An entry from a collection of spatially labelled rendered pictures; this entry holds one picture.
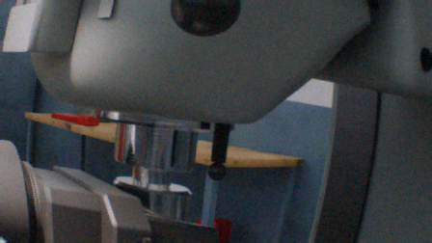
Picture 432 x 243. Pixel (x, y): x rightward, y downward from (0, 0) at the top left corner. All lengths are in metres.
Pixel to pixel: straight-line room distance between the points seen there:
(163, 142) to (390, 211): 0.40
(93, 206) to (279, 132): 5.53
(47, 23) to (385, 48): 0.23
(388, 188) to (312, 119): 4.96
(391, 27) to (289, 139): 5.40
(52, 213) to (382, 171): 0.48
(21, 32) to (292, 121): 5.50
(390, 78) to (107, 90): 0.19
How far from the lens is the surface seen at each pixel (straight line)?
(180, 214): 0.55
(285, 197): 5.78
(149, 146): 0.54
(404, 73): 0.57
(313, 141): 5.83
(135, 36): 0.46
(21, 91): 7.95
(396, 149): 0.88
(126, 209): 0.50
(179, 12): 0.39
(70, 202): 0.49
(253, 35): 0.48
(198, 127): 0.52
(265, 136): 6.09
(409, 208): 0.87
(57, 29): 0.48
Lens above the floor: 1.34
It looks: 3 degrees down
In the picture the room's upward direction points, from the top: 7 degrees clockwise
